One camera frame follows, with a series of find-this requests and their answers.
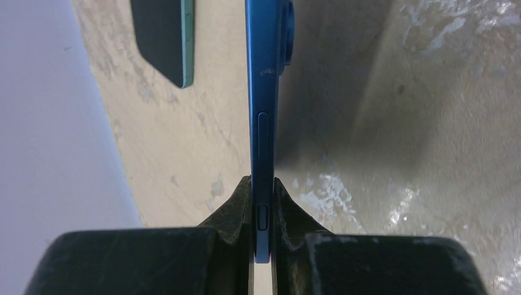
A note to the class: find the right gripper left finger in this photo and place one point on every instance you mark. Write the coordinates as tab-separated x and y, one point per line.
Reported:
214	257

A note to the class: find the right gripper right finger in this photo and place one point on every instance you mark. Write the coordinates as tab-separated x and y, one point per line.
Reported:
309	259

